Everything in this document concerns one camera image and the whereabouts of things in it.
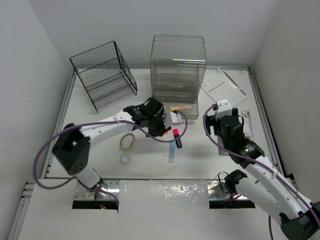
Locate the metal base plate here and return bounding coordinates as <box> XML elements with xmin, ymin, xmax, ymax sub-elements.
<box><xmin>207</xmin><ymin>179</ymin><xmax>249</xmax><ymax>201</ymax></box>
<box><xmin>73</xmin><ymin>179</ymin><xmax>120</xmax><ymax>201</ymax></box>

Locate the light blue tube case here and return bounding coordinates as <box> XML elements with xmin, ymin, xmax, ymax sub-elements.
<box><xmin>168</xmin><ymin>141</ymin><xmax>176</xmax><ymax>163</ymax></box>

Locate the clear plastic drawer cabinet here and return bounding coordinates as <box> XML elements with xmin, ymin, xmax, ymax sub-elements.
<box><xmin>150</xmin><ymin>33</ymin><xmax>207</xmax><ymax>120</ymax></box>

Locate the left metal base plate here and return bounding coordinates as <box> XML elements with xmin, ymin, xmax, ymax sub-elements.
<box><xmin>73</xmin><ymin>179</ymin><xmax>120</xmax><ymax>201</ymax></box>

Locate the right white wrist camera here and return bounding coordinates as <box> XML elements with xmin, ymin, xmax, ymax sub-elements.
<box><xmin>215</xmin><ymin>99</ymin><xmax>232</xmax><ymax>120</ymax></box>

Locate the beige masking tape roll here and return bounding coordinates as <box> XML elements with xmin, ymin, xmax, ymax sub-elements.
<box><xmin>119</xmin><ymin>133</ymin><xmax>136</xmax><ymax>151</ymax></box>

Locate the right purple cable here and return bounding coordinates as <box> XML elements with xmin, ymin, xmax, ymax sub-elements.
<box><xmin>202</xmin><ymin>104</ymin><xmax>320</xmax><ymax>240</ymax></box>

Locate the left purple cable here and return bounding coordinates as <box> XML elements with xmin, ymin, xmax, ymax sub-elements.
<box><xmin>33</xmin><ymin>111</ymin><xmax>189</xmax><ymax>203</ymax></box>

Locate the purple cable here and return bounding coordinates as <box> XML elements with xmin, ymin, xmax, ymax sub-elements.
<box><xmin>33</xmin><ymin>111</ymin><xmax>189</xmax><ymax>203</ymax></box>
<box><xmin>202</xmin><ymin>104</ymin><xmax>320</xmax><ymax>240</ymax></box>

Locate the orange glue tube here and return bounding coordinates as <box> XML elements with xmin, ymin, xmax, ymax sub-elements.
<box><xmin>170</xmin><ymin>105</ymin><xmax>192</xmax><ymax>112</ymax></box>

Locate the clear tape roll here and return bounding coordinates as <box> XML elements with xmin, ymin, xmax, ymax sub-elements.
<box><xmin>119</xmin><ymin>153</ymin><xmax>131</xmax><ymax>165</ymax></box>

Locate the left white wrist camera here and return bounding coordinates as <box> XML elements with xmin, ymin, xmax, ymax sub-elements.
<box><xmin>170</xmin><ymin>111</ymin><xmax>184</xmax><ymax>125</ymax></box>

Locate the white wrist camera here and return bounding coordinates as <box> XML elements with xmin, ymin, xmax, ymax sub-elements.
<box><xmin>215</xmin><ymin>99</ymin><xmax>232</xmax><ymax>120</ymax></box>
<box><xmin>170</xmin><ymin>111</ymin><xmax>184</xmax><ymax>125</ymax></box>

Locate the white instruction sheet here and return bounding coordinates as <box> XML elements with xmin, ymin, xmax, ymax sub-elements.
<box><xmin>201</xmin><ymin>71</ymin><xmax>248</xmax><ymax>107</ymax></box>

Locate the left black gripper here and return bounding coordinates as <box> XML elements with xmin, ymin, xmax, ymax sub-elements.
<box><xmin>145</xmin><ymin>111</ymin><xmax>171</xmax><ymax>137</ymax></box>

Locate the pink highlighter black body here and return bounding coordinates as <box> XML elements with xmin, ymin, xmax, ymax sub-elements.
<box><xmin>172</xmin><ymin>128</ymin><xmax>183</xmax><ymax>149</ymax></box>

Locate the black wire mesh rack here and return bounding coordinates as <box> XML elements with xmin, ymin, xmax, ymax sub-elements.
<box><xmin>69</xmin><ymin>41</ymin><xmax>138</xmax><ymax>112</ymax></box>

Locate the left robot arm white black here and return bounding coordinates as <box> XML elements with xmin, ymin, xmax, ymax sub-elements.
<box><xmin>52</xmin><ymin>97</ymin><xmax>170</xmax><ymax>189</ymax></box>

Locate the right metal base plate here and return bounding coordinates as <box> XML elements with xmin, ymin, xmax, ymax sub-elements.
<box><xmin>207</xmin><ymin>179</ymin><xmax>249</xmax><ymax>201</ymax></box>

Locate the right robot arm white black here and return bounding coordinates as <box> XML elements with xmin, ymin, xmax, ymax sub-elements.
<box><xmin>203</xmin><ymin>104</ymin><xmax>320</xmax><ymax>240</ymax></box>

